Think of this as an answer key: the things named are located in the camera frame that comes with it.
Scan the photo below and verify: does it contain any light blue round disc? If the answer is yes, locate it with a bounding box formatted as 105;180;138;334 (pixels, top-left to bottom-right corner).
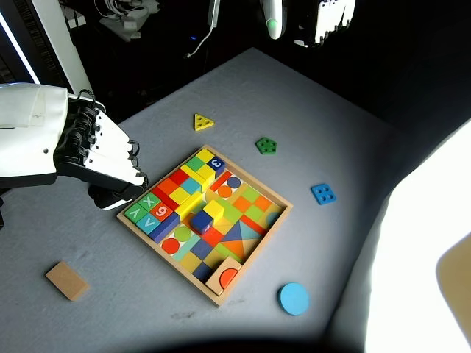
277;282;311;316

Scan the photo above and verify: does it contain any blue square holed block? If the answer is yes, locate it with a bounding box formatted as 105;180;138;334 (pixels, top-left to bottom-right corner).
310;183;337;206

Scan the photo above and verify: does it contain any tan rectangular wooden block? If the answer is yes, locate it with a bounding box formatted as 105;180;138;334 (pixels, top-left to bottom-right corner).
44;260;91;302

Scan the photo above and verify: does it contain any beige panel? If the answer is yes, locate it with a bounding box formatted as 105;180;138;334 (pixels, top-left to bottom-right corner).
436;232;471;346

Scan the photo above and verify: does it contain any wooden puzzle tray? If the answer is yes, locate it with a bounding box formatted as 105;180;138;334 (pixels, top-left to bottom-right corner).
116;143;294;307

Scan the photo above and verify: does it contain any white device pile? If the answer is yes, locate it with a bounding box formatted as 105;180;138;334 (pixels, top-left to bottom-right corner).
94;0;161;42

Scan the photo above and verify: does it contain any green pentagon holed block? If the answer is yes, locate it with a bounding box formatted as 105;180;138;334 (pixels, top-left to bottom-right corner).
255;137;278;156

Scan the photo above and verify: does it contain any grey table cloth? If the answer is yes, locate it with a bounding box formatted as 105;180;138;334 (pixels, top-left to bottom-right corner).
0;46;471;353

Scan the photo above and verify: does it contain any white light strip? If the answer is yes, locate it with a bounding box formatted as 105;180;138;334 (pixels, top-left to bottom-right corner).
0;13;40;85

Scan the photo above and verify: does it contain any white cable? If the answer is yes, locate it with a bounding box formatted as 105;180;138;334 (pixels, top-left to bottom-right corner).
186;21;216;59

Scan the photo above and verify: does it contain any white power strip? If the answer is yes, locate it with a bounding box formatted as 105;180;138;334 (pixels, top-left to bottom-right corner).
207;0;221;29

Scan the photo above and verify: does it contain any yellow triangle holed block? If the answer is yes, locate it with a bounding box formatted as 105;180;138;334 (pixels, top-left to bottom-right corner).
193;113;216;132

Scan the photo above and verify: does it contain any white frame post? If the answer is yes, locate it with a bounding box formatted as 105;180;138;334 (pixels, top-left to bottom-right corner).
31;0;92;95

